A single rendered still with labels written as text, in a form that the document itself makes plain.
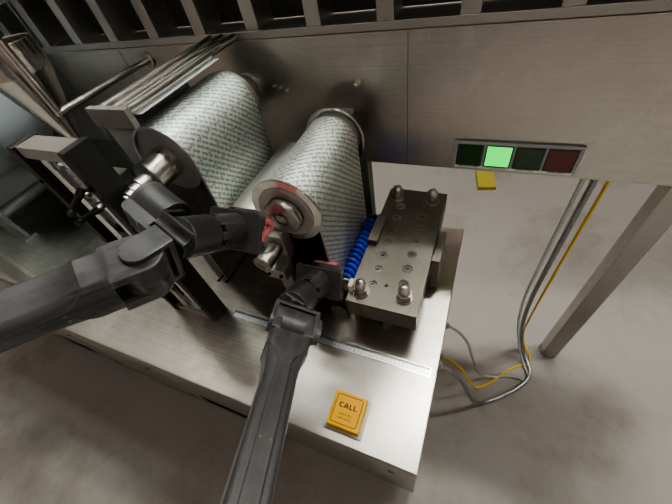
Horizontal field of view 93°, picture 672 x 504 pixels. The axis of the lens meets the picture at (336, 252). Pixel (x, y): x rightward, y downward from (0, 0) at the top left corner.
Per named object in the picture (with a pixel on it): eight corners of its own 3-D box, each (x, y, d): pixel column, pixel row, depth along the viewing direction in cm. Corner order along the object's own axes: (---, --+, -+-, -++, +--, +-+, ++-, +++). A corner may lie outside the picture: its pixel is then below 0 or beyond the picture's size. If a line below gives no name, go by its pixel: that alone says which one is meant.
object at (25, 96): (131, 246, 118) (-26, 85, 75) (156, 219, 126) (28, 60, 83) (158, 252, 113) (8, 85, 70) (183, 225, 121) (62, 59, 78)
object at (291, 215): (302, 237, 62) (269, 229, 64) (307, 229, 63) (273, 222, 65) (295, 208, 56) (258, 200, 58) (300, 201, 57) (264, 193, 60)
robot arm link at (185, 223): (181, 269, 42) (195, 233, 40) (147, 239, 44) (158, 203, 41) (219, 259, 48) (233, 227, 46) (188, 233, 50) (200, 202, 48)
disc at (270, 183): (260, 228, 69) (242, 173, 57) (261, 227, 69) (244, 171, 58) (324, 246, 65) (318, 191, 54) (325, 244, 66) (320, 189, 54)
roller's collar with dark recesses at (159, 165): (146, 190, 65) (126, 163, 60) (166, 172, 68) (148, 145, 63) (170, 193, 62) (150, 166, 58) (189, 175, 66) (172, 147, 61)
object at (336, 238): (335, 286, 78) (320, 233, 64) (365, 219, 91) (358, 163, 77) (337, 286, 77) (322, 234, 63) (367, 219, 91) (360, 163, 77)
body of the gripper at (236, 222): (266, 253, 52) (234, 261, 46) (217, 242, 56) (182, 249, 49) (267, 213, 51) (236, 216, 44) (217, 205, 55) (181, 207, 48)
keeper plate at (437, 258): (428, 286, 85) (431, 260, 77) (435, 257, 91) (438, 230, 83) (438, 288, 84) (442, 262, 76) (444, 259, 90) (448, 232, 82)
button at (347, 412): (327, 424, 68) (325, 421, 67) (339, 392, 72) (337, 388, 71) (358, 437, 66) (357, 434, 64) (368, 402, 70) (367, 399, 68)
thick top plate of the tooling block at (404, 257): (348, 313, 77) (344, 299, 72) (391, 203, 99) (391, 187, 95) (415, 330, 71) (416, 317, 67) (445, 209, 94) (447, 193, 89)
